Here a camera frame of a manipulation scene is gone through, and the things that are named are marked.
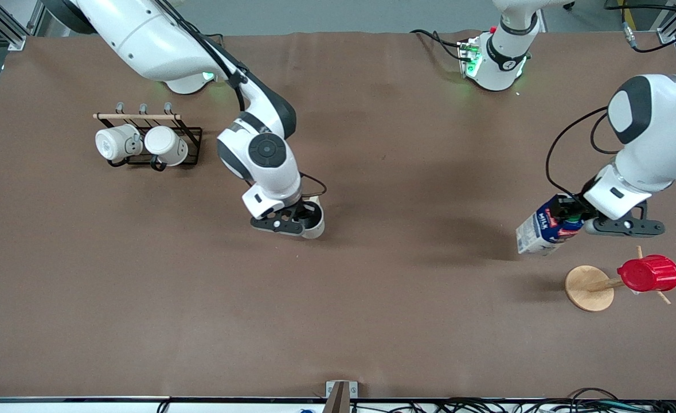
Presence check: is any white mug with grey inside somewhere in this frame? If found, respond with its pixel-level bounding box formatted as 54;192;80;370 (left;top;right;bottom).
300;196;326;239

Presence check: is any blue and white milk carton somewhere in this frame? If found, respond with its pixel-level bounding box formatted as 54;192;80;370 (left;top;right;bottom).
515;194;586;256

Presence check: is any red plastic cup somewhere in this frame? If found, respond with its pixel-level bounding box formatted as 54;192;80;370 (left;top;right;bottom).
617;255;676;293

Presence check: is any wooden mug tree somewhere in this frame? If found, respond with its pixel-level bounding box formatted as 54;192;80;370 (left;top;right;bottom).
565;246;676;313

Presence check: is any brown table cover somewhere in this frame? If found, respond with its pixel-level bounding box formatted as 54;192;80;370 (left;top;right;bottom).
0;30;676;400

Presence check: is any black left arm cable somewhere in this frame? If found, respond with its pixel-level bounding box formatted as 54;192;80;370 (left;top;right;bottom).
545;106;620;199

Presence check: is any black wire mug rack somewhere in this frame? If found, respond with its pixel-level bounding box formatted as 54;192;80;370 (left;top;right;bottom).
93;102;203;172

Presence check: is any aluminium frame profile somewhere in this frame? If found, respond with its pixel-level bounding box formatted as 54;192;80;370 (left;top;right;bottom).
656;5;676;44
0;0;36;51

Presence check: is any silver metal bracket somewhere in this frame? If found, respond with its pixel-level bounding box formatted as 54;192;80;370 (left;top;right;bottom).
323;380;358;413

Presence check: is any black cable bundle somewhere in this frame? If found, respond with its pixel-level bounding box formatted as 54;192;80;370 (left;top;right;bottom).
429;388;676;413

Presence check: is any black base power cable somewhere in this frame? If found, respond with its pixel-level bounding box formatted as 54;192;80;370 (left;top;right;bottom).
410;28;466;61

